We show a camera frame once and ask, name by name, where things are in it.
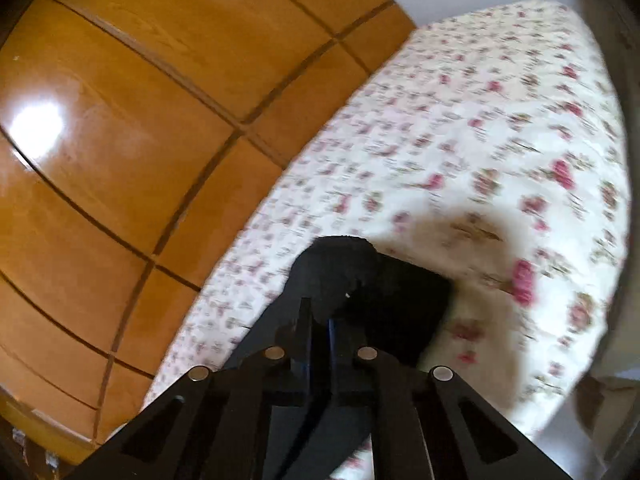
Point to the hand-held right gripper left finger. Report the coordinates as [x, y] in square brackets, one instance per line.
[302, 355]

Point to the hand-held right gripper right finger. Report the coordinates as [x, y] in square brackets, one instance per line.
[336, 355]

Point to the black pants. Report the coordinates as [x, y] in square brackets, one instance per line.
[390, 300]

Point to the bed with floral sheet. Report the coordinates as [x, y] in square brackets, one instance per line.
[450, 135]

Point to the wooden wardrobe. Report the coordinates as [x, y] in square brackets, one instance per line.
[150, 110]

